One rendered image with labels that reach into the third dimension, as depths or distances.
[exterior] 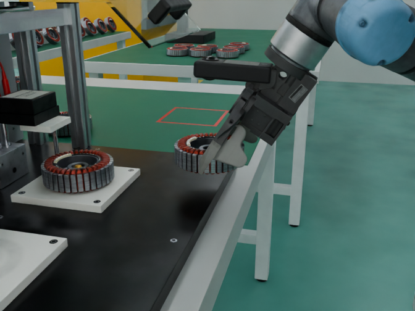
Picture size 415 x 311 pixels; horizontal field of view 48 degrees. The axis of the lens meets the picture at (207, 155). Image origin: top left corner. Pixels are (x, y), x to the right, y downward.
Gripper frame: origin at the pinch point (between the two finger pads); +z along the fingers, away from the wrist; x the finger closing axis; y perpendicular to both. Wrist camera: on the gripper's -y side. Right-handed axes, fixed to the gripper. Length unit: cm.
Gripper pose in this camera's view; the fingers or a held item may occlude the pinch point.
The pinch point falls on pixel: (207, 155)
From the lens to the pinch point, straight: 74.6
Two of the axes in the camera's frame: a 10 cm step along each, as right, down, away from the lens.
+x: 2.4, -3.3, 9.1
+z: -5.1, 7.6, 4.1
